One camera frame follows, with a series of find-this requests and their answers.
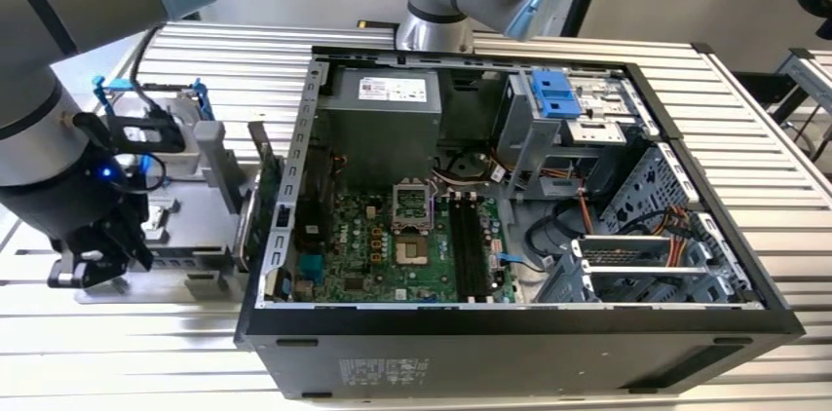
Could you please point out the black RAM slot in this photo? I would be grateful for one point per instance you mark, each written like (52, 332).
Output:
(458, 245)
(465, 245)
(477, 245)

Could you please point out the silver CPU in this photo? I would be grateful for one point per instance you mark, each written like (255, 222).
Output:
(156, 216)

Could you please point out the grey parts rack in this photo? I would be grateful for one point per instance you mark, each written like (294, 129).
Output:
(208, 216)

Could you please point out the hard disk in blue carrier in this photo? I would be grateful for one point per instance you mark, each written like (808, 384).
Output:
(180, 109)

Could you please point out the green graphics card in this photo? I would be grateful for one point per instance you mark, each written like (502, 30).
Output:
(263, 197)

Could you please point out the blue plastic connector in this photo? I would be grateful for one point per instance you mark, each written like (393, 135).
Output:
(283, 284)

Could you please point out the teal plastic connector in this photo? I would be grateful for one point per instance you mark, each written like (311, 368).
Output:
(311, 269)

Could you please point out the green motherboard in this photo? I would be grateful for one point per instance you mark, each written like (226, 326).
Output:
(363, 260)

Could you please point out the grey power supply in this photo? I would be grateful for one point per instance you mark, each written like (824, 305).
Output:
(377, 138)

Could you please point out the CPU socket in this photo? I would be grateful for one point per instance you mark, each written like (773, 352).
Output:
(414, 250)

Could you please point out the round black speaker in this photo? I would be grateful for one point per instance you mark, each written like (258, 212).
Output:
(465, 168)

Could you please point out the black PC case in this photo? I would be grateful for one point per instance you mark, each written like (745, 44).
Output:
(454, 362)

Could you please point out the grey metal drive cage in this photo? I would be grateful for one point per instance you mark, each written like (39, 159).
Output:
(529, 148)

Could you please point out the blue plastic bay latch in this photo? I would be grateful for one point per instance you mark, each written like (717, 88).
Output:
(553, 94)

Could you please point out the silver drive tray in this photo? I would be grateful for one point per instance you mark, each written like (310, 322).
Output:
(594, 132)

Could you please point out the grey metal disk bay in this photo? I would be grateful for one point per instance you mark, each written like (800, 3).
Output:
(624, 248)

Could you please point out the metal slat side table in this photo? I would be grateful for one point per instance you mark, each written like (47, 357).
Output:
(812, 75)

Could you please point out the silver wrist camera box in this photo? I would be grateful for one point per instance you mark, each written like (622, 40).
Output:
(139, 134)

